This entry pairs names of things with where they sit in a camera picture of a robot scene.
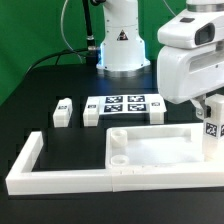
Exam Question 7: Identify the white U-shaped frame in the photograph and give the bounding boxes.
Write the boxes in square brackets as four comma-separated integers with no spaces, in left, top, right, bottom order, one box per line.
[6,132,224,195]

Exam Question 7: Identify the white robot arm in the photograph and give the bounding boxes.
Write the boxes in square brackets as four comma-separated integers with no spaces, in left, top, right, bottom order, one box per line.
[97,0,224,119]

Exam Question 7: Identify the AprilTag marker sheet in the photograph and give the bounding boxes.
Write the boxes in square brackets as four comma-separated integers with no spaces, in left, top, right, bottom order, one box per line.
[85,93,167,115]

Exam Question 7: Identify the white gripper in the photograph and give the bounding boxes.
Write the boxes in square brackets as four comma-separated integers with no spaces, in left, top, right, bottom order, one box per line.
[157,11,224,120]

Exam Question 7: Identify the grey looping cable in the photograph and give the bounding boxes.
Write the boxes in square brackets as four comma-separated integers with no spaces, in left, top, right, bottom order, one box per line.
[59,0,84,64]

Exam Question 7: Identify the black cables on table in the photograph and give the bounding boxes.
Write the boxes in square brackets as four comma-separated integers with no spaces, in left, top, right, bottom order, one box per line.
[25,48,90,75]

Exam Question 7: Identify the white desk top tray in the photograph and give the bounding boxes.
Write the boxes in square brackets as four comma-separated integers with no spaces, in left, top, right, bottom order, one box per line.
[104,121,224,171]

